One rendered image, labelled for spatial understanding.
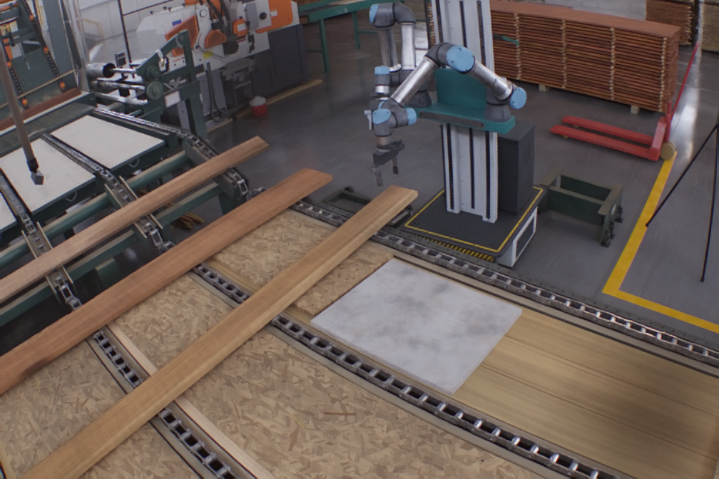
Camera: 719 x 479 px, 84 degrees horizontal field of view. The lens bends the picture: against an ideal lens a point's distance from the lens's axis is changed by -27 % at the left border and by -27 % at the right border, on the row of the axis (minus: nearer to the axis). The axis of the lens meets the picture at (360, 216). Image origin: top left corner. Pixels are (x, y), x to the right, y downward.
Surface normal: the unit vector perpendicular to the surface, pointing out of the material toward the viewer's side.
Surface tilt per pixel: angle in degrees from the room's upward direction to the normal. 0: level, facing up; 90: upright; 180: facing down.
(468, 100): 90
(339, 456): 0
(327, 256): 0
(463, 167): 90
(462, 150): 90
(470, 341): 0
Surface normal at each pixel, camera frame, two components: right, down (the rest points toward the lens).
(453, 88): -0.59, 0.46
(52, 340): -0.11, -0.86
